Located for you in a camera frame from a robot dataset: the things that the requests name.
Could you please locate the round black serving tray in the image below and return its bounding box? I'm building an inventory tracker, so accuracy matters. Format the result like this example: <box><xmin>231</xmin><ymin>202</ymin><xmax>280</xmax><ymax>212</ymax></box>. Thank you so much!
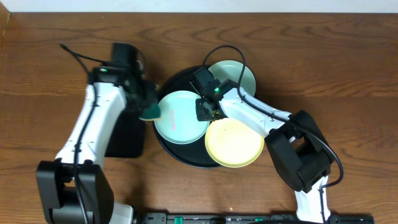
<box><xmin>153</xmin><ymin>65</ymin><xmax>221</xmax><ymax>169</ymax></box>

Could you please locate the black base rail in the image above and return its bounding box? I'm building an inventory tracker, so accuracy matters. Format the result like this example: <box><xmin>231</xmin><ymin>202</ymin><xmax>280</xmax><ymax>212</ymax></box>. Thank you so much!
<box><xmin>135</xmin><ymin>213</ymin><xmax>375</xmax><ymax>224</ymax></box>

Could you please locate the pale green plate top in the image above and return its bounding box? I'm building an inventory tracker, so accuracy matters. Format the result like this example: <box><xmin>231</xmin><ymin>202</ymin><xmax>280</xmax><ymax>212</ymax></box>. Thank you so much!
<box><xmin>208</xmin><ymin>60</ymin><xmax>256</xmax><ymax>96</ymax></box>

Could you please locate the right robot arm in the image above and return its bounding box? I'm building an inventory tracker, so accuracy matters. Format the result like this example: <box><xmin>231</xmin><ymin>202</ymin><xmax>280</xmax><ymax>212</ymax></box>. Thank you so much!
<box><xmin>190</xmin><ymin>67</ymin><xmax>340</xmax><ymax>223</ymax></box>

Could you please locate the light blue plate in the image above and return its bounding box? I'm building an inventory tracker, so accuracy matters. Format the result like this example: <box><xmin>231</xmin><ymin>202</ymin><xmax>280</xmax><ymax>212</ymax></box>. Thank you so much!
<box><xmin>154</xmin><ymin>90</ymin><xmax>210</xmax><ymax>144</ymax></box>

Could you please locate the green and yellow sponge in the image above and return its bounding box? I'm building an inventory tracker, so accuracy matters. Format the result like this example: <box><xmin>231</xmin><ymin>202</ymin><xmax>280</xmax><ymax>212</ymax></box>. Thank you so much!
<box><xmin>139</xmin><ymin>103</ymin><xmax>161</xmax><ymax>121</ymax></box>

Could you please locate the black rectangular tray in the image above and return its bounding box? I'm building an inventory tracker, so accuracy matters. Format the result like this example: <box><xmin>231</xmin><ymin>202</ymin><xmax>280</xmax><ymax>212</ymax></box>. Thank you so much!
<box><xmin>105</xmin><ymin>110</ymin><xmax>146</xmax><ymax>158</ymax></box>

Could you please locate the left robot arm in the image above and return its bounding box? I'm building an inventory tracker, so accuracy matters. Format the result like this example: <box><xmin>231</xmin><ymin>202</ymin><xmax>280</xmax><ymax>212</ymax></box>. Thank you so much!
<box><xmin>35</xmin><ymin>43</ymin><xmax>161</xmax><ymax>223</ymax></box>

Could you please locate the yellow plate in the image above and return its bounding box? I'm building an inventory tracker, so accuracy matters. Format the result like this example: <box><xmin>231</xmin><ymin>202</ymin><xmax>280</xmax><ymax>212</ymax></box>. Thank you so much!
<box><xmin>205</xmin><ymin>118</ymin><xmax>264</xmax><ymax>168</ymax></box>

